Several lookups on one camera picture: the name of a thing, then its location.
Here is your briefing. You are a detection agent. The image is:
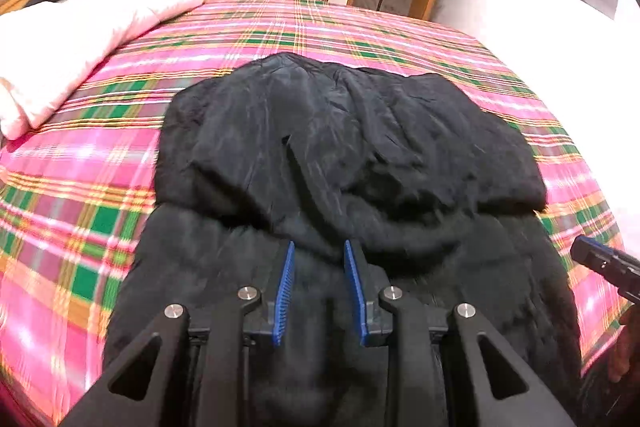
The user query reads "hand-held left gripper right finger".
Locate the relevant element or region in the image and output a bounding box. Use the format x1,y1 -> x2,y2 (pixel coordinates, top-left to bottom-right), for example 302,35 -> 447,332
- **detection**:
344,239 -> 576,427

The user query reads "black puffer jacket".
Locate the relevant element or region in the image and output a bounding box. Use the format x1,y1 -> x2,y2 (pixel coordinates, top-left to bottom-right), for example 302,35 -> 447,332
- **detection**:
102,53 -> 583,427

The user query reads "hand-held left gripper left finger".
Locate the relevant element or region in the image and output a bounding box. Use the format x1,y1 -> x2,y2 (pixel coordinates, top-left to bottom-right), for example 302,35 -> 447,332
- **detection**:
60,241 -> 297,427

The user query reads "person's right hand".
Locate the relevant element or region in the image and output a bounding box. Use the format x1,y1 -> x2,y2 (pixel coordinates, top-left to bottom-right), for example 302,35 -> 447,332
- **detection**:
606,307 -> 640,384

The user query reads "pink plaid bed sheet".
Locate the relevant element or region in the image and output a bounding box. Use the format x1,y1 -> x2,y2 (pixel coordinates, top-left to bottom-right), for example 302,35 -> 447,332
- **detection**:
0,0 -> 633,427

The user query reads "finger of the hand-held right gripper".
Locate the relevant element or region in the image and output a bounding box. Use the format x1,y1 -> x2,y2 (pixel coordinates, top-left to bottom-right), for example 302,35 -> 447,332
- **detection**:
570,234 -> 640,303

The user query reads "white folded quilt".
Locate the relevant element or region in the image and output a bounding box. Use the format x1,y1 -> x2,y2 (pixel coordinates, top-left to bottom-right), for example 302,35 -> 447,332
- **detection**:
0,0 -> 210,140

